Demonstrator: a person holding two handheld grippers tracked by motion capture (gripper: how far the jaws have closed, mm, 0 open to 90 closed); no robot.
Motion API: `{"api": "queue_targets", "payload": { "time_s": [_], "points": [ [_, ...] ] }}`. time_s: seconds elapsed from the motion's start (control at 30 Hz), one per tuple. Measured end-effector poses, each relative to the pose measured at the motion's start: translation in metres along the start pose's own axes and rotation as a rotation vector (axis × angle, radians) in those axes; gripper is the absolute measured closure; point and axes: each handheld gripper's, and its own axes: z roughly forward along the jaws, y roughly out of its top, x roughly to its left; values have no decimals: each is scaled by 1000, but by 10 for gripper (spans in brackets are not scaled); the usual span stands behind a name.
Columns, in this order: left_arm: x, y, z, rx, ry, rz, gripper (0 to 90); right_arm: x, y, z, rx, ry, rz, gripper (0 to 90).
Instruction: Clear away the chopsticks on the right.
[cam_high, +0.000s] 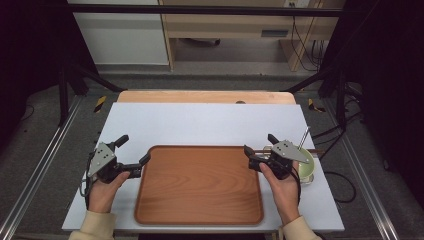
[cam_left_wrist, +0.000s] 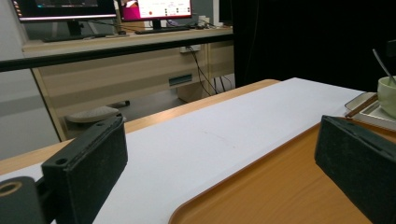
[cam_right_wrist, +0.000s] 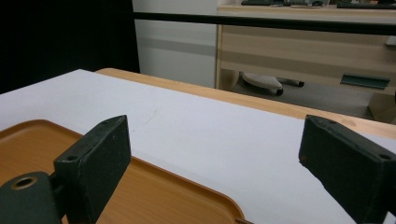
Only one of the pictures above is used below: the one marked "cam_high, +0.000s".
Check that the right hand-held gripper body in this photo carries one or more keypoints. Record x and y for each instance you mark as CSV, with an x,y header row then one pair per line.
x,y
285,156

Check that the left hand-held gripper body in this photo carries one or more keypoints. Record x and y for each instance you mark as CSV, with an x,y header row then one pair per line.
x,y
101,160

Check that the light green bowl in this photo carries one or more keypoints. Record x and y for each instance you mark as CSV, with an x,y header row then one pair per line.
x,y
308,170

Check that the brown wooden tray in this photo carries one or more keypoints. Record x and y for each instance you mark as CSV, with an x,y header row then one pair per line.
x,y
200,186

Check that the person's left hand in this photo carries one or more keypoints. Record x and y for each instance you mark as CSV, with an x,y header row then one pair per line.
x,y
101,196

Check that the person's right hand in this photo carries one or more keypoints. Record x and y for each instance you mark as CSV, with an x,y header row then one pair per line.
x,y
285,196

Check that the yellow black tape strip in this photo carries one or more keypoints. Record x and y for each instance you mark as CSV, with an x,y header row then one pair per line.
x,y
100,104
313,106

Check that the white board sheet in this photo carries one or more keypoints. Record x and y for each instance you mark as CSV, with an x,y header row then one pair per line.
x,y
200,123

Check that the light wooden table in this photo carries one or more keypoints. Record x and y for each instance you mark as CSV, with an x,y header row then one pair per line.
x,y
200,96

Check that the white cabinet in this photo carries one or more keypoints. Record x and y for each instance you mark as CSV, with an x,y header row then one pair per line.
x,y
123,40

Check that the grey desk label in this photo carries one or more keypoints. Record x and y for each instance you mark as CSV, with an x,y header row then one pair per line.
x,y
275,33

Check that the black curtain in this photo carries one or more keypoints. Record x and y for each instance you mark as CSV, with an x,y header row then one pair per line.
x,y
30,50
390,83

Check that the white power outlet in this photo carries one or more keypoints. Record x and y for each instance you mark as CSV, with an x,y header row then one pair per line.
x,y
296,3

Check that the aluminium floor rail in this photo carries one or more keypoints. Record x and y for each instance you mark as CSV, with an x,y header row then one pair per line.
x,y
40,168
363,173

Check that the black diagonal frame strut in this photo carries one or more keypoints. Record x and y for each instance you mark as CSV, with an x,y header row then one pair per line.
x,y
96,78
310,80

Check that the black upright frame post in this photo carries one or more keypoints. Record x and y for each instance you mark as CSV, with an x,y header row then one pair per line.
x,y
340,100
63,96

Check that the black horizontal frame bar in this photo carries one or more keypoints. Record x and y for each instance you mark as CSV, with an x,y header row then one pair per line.
x,y
200,10

